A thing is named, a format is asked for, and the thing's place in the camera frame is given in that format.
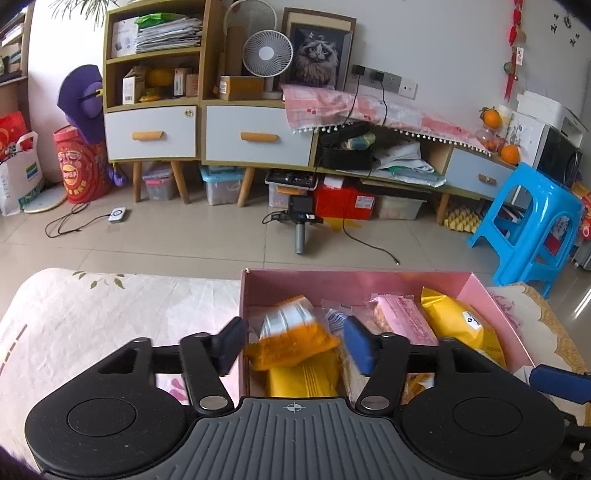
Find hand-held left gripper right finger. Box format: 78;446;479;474
344;316;509;414

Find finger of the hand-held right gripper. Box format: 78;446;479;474
529;364;591;404

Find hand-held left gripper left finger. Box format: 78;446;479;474
99;316;250;414

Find pink clear pastry packet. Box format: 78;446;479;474
367;294;439;347

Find orange packet with white label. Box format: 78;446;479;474
244;295;341;371

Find pink cardboard box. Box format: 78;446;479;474
239;269;537;402

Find yellow waffle snack packet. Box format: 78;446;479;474
419;286;509;372

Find clear packet with blue print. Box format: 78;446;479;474
322;300;354;344

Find clear wafer packet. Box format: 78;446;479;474
337;342;372;403

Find plain yellow snack packet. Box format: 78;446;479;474
267;350;343;398

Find floral tablecloth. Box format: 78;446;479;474
0;268;591;480

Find clear storage box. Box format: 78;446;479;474
376;194;424;221

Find red cardboard box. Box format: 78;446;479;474
314;185;377;221

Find blue-lidded storage box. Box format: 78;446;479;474
199;165;245;206

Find clear box with black tray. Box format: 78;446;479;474
265;170;319;209

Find low wooden cabinet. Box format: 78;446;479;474
201;95;520;227

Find yellow egg cartons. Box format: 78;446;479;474
443;205;481;234

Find pink-lidded storage box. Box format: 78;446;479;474
142;164;178;201

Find black bag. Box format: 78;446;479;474
320;124;377;171

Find pile of white papers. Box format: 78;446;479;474
373;141;448;188

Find wide white drawer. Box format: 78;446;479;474
205;105;317;167

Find blue plastic stool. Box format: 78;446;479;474
466;161;583;298

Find small grey drawer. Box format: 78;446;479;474
445;148;515;200

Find white cabinet drawer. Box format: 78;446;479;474
104;105;198;162

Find white microwave oven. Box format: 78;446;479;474
536;124;585;188

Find red paper bag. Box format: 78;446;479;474
53;124;116;205

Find round white board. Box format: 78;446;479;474
23;187;68;214

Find clear jar of oranges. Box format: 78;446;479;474
475;127;504;153

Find pink tasselled cloth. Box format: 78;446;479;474
281;84;497;155

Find white printed box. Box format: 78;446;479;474
505;111;550;169

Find brown cardboard box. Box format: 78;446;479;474
219;75;265;101

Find white shopping bag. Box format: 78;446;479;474
0;131;46;217

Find white foam box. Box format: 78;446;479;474
516;91;580;134

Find purple plush toy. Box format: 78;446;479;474
58;65;127;188

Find white table fan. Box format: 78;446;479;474
242;30;295;100

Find red hanging ornament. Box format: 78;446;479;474
503;0;527;103

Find framed cat picture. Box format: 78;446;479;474
279;7;357;90

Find tall wooden shelf cabinet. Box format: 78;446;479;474
102;0;220;204

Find stack of papers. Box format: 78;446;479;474
135;14;204;54

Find white carton box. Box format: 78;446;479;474
111;18;139;58

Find dark wooden shelf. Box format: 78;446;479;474
0;9;35;121

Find black camera on handle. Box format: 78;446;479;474
286;196;324;256

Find white wall power socket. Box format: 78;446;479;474
358;69;419;99

